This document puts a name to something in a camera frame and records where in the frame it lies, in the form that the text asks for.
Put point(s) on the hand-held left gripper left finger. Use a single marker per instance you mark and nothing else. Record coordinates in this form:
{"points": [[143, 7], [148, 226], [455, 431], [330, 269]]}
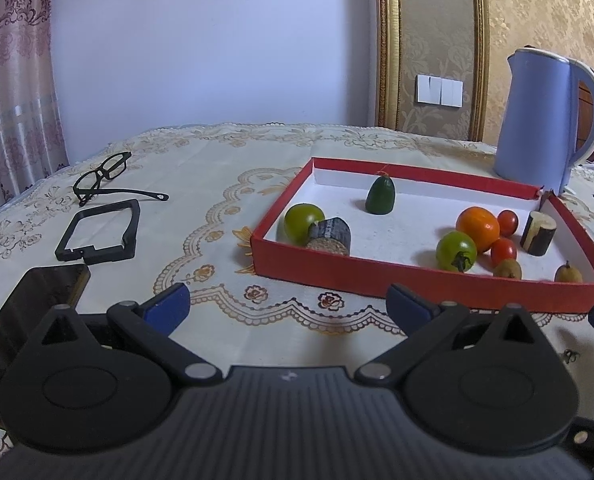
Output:
{"points": [[164, 307]]}

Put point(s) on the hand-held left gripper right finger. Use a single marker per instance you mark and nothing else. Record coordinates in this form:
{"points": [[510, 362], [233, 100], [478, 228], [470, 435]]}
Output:
{"points": [[409, 307]]}

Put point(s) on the red shallow cardboard box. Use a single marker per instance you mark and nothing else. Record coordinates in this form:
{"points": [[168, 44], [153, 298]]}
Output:
{"points": [[417, 210]]}

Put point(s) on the short log piece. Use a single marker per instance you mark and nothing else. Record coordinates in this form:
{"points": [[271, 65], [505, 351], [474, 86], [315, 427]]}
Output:
{"points": [[332, 235]]}

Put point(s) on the small brown pear-shaped fruit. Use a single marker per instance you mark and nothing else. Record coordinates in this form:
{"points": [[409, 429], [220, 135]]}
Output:
{"points": [[568, 274]]}

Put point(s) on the green tomato with stem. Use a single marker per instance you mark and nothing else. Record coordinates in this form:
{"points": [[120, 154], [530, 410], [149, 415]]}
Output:
{"points": [[454, 250]]}

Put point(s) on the dark-skinned sugarcane piece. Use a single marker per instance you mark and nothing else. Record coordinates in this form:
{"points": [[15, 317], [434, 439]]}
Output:
{"points": [[538, 235]]}

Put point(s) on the brown kiwi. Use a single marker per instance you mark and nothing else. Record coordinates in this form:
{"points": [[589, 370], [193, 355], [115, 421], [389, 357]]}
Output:
{"points": [[508, 270]]}

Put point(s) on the orange tomato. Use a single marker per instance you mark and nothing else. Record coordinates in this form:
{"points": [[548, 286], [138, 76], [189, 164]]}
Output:
{"points": [[479, 227]]}

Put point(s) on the red cherry tomato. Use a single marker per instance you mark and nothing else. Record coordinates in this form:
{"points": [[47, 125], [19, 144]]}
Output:
{"points": [[504, 251], [508, 222]]}

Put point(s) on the dark green small avocado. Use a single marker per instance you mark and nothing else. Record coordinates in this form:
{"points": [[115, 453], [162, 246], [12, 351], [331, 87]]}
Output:
{"points": [[380, 197]]}

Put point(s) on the large green tomato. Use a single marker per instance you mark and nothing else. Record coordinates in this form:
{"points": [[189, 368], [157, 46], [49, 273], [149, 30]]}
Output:
{"points": [[299, 222]]}

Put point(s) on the black smartphone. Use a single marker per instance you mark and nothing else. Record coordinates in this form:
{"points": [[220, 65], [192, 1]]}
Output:
{"points": [[22, 310]]}

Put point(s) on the black eyeglasses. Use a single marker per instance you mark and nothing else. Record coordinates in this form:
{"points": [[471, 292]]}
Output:
{"points": [[102, 175]]}

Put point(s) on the blue electric kettle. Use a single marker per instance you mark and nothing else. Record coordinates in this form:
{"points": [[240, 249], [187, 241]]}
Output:
{"points": [[537, 120]]}

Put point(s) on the pink patterned curtain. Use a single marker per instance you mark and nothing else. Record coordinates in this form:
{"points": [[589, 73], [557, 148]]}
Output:
{"points": [[12, 85]]}

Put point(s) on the black plastic frame holder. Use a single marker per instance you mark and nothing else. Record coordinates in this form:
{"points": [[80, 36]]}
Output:
{"points": [[131, 230]]}

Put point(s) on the white wall switch panel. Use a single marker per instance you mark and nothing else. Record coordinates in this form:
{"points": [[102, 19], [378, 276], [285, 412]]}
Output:
{"points": [[439, 90]]}

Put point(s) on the gold ornate frame moulding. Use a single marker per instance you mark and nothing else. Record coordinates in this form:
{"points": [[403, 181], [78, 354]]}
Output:
{"points": [[388, 60]]}

